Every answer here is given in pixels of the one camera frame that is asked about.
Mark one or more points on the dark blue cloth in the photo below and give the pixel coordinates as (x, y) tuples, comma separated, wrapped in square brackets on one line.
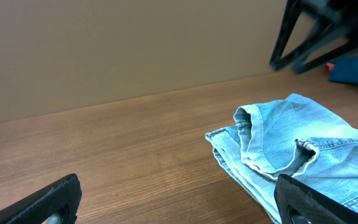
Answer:
[(345, 70)]

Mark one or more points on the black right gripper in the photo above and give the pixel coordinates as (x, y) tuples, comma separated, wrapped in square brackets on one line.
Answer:
[(333, 19)]

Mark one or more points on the light blue denim shorts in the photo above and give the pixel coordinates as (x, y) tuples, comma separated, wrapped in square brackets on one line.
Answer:
[(295, 136)]

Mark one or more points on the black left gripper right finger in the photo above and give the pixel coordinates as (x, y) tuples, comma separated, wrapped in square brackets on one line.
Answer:
[(297, 203)]

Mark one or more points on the pink cloth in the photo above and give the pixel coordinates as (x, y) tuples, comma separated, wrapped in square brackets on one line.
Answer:
[(330, 66)]

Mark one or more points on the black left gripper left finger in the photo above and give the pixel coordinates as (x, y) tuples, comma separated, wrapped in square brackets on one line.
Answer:
[(58, 202)]

